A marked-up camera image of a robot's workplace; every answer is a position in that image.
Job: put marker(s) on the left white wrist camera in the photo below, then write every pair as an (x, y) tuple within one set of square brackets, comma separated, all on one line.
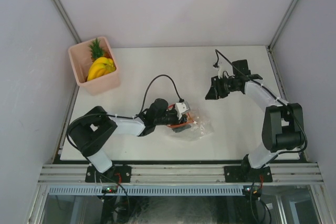
[(182, 108)]

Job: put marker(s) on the aluminium rail frame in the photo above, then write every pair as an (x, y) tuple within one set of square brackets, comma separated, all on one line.
[(202, 174)]

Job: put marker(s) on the fake pineapple green crown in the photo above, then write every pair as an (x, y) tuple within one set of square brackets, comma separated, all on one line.
[(96, 50)]

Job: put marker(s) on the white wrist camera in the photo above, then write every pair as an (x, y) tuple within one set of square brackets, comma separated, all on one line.
[(182, 108), (221, 71)]

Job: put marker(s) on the pink plastic bin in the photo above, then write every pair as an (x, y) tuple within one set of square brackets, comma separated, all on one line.
[(80, 58)]

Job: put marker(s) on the clear zip top bag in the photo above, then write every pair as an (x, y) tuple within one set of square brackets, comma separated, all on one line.
[(200, 128)]

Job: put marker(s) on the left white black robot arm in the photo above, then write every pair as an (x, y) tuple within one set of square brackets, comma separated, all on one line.
[(89, 133)]

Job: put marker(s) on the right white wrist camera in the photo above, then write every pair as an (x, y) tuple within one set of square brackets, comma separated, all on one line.
[(221, 71)]

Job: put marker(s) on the yellow fake banana bunch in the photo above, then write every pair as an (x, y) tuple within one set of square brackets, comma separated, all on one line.
[(100, 67)]

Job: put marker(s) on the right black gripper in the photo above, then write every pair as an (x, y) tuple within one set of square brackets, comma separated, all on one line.
[(215, 92)]

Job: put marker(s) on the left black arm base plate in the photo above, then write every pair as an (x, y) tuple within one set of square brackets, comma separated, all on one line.
[(119, 174)]

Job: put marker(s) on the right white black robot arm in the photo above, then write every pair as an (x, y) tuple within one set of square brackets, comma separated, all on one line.
[(282, 129)]

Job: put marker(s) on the grey slotted cable duct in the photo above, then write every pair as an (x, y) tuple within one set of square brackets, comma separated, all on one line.
[(147, 190)]

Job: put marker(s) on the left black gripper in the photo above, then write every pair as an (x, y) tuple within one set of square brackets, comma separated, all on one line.
[(184, 120)]

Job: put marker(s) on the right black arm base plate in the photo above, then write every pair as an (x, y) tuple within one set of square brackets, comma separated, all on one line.
[(236, 174)]

